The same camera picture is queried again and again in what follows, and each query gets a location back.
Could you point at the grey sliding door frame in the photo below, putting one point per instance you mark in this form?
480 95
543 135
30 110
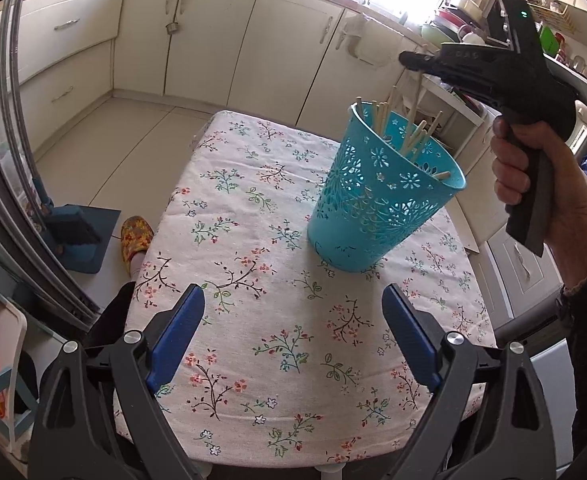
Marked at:
3 185

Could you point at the floral tablecloth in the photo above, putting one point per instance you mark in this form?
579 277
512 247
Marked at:
253 210

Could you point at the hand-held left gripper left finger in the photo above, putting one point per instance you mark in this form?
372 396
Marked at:
173 340

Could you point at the person's black trouser leg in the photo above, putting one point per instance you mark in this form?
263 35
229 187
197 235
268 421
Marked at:
116 310

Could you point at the person's right hand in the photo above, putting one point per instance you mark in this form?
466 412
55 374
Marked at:
578 200

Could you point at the black microwave oven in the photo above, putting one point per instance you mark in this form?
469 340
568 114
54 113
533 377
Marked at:
493 25

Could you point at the white trolley cart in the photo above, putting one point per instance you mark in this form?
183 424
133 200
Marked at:
468 110

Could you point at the blue dustpan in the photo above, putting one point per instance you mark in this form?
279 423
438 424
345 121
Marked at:
88 250

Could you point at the green bowl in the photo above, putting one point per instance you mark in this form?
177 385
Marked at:
431 34

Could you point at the white electric kettle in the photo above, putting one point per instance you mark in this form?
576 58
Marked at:
586 125

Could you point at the bundle of bamboo chopsticks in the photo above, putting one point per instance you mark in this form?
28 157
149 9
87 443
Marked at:
416 137

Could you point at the white hanging plastic bag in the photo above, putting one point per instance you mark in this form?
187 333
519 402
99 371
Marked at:
368 45

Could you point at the green cutting board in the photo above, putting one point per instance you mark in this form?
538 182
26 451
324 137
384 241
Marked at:
551 42

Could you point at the cream and blue shelf rack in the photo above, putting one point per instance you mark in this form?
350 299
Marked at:
16 340

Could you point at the teal perforated plastic basket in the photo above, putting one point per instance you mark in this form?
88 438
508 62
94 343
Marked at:
373 220

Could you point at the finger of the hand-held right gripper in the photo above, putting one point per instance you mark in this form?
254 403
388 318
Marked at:
448 74
421 58

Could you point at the yellow patterned slipper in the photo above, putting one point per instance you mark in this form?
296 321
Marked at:
136 237

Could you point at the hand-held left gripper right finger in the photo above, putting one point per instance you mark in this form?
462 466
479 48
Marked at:
408 335

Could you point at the white jug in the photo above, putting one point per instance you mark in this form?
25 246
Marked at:
471 38

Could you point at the cream drawer cabinet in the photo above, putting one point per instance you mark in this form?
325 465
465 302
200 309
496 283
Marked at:
63 60

